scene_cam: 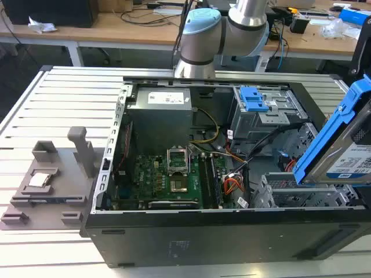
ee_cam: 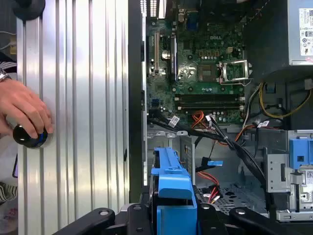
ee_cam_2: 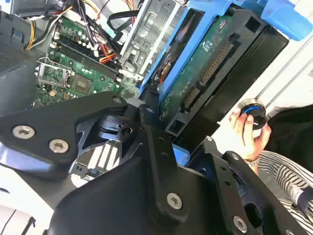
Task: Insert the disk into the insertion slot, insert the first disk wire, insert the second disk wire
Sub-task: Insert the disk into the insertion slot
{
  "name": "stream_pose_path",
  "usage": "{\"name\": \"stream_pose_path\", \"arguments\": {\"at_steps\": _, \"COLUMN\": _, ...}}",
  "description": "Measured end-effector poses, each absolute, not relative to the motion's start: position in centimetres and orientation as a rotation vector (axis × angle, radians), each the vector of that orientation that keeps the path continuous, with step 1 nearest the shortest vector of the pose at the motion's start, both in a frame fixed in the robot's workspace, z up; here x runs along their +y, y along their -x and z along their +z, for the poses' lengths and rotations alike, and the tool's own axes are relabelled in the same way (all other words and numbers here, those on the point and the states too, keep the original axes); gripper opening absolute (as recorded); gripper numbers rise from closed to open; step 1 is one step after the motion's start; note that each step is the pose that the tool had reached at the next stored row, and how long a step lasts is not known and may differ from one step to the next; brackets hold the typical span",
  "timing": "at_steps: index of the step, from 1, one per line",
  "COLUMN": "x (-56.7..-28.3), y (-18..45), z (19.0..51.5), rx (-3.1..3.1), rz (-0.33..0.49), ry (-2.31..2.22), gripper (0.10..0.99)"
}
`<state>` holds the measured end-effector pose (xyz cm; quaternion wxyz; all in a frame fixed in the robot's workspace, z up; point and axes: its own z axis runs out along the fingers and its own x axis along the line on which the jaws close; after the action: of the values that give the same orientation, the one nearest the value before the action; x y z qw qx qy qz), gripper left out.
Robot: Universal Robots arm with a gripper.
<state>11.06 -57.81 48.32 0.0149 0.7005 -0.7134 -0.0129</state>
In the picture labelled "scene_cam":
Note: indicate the silver CPU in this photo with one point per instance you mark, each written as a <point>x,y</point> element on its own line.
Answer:
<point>38,179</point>

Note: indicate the small black box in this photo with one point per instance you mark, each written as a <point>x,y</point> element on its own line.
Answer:
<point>299,25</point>

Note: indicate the clear plastic bag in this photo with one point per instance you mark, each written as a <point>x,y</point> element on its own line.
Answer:
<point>336,29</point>

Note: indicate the white crumpled paper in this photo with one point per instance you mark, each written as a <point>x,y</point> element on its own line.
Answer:
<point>42,25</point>

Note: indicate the grey drive cage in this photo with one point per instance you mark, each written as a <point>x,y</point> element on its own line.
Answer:
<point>261,121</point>

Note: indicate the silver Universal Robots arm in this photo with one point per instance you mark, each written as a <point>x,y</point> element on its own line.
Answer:
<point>200,43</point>

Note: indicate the black PC case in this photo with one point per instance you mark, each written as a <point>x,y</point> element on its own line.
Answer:
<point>203,237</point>

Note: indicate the black graphics card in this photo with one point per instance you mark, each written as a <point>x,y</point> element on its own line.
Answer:
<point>174,205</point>

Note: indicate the CPU socket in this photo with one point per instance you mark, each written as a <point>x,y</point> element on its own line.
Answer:
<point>178,186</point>

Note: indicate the hard disk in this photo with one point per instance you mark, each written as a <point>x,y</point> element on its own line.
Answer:
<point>342,156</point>

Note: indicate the grey power supply unit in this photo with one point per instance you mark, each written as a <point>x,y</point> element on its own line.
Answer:
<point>162,121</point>

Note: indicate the large black box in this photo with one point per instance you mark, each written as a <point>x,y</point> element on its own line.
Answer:
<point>49,13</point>

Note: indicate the green motherboard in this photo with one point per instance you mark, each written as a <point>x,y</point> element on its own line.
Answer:
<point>150,176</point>

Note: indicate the wooden desk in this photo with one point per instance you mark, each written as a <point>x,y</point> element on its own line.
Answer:
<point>130,29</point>

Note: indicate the blue cardboard box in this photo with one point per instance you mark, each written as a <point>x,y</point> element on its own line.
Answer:
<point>355,16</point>

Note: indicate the grey parts rack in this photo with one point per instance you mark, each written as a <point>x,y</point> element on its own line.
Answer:
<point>58,179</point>

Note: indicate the grey metal disk bay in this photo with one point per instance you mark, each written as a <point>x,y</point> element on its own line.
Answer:
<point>301,197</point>

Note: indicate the blue drive carrier latch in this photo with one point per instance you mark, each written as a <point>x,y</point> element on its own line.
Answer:
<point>253,100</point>

